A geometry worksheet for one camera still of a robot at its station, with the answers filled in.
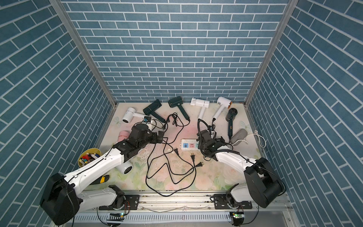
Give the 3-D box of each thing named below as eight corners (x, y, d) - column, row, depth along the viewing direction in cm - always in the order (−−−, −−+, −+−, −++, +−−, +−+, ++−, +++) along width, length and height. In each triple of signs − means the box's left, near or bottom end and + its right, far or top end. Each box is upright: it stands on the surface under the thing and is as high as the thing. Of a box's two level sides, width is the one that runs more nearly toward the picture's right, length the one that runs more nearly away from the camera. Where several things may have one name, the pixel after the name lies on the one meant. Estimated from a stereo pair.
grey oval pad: (236, 147, 96) (237, 145, 94) (228, 140, 99) (229, 139, 97) (248, 134, 103) (249, 132, 101) (241, 129, 106) (242, 127, 104)
